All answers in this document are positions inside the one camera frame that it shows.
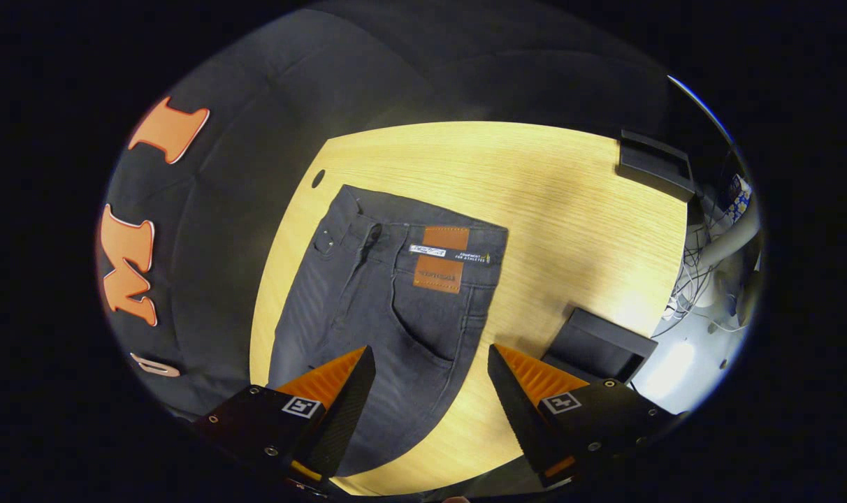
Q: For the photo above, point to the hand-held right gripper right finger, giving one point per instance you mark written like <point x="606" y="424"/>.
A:
<point x="518" y="419"/>

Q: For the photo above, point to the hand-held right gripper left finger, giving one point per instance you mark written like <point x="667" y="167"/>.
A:
<point x="343" y="419"/>

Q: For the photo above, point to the dark grey jeans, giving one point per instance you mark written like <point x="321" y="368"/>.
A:
<point x="367" y="300"/>

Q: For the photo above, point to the black plastic holder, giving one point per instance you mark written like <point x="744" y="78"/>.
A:
<point x="654" y="164"/>
<point x="598" y="346"/>

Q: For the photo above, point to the black backdrop cloth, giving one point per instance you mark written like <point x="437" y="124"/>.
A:
<point x="242" y="209"/>

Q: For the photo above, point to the white curved pole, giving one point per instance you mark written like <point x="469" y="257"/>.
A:
<point x="731" y="244"/>

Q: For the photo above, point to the blue white patterned object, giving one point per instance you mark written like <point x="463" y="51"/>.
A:
<point x="736" y="195"/>

